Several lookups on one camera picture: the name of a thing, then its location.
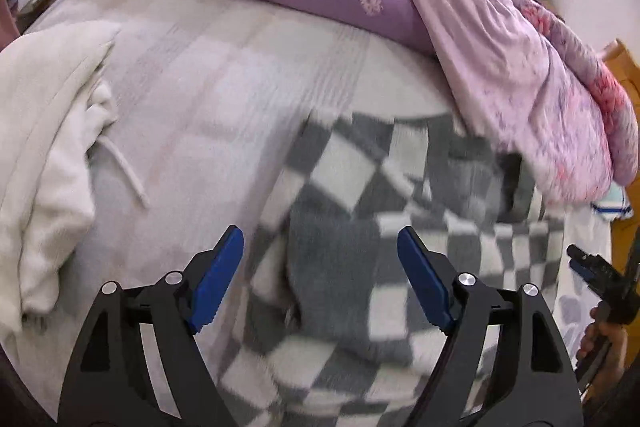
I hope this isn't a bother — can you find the light blue cloth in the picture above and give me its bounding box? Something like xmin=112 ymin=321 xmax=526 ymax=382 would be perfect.
xmin=590 ymin=183 xmax=632 ymax=222

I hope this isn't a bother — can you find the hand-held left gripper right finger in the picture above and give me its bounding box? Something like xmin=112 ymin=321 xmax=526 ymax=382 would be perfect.
xmin=397 ymin=225 xmax=586 ymax=427

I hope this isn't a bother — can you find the grey white checkered fleece garment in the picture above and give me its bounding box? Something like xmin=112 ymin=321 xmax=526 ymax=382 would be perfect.
xmin=215 ymin=109 xmax=568 ymax=427

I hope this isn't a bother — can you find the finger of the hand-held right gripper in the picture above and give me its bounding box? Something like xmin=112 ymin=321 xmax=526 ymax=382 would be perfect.
xmin=571 ymin=260 xmax=607 ymax=295
xmin=567 ymin=244 xmax=610 ymax=274

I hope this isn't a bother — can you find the dark red cloth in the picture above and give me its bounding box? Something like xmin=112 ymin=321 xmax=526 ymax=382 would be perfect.
xmin=0 ymin=0 xmax=21 ymax=54

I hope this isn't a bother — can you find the grey striped bed sheet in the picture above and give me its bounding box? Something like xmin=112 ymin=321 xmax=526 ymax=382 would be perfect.
xmin=0 ymin=0 xmax=618 ymax=427

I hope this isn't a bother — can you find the orange wooden cabinet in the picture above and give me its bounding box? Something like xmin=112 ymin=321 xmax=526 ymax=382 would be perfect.
xmin=600 ymin=38 xmax=640 ymax=293

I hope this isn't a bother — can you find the person's right hand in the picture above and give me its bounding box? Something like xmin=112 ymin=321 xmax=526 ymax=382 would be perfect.
xmin=577 ymin=306 xmax=632 ymax=390

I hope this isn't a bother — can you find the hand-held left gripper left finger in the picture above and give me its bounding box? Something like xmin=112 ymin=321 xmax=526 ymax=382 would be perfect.
xmin=57 ymin=225 xmax=245 ymax=427

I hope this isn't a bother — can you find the pink floral quilt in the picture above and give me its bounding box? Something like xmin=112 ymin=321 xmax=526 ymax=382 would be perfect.
xmin=357 ymin=0 xmax=640 ymax=208

